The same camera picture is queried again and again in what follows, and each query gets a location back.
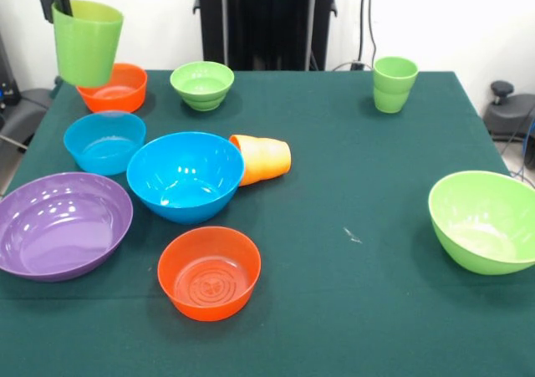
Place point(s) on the black device with blue light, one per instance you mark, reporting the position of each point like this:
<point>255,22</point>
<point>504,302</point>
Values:
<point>8,84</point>

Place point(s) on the orange bowl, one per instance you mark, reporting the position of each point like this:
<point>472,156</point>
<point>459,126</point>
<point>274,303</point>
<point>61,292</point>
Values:
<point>125,97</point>
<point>209,293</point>

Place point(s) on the large green bowl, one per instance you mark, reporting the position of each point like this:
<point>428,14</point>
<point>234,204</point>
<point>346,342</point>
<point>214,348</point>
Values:
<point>480,235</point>

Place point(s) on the small blue bowl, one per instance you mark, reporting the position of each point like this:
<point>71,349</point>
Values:
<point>104,155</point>

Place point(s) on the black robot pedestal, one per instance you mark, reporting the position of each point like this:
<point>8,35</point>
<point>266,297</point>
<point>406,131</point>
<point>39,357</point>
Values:
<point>267,17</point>

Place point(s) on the dark green tablecloth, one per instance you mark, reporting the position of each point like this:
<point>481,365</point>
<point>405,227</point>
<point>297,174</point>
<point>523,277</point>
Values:
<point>334,310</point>

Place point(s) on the purple bowl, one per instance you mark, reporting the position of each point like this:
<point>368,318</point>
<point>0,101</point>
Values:
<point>62,235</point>

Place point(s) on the small light green bowl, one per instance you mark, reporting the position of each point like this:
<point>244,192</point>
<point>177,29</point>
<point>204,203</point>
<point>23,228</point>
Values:
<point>200,88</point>

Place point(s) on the large blue bowl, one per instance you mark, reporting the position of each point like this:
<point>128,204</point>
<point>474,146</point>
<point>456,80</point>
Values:
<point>184,201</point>

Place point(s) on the green stepped cup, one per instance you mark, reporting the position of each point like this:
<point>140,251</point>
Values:
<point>395,84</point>

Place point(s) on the orange-yellow stepped cup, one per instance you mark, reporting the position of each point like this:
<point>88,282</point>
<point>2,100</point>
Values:
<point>267,159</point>

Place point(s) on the grey stand base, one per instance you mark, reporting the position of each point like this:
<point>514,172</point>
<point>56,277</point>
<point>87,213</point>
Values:
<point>510,118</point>
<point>25,109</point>

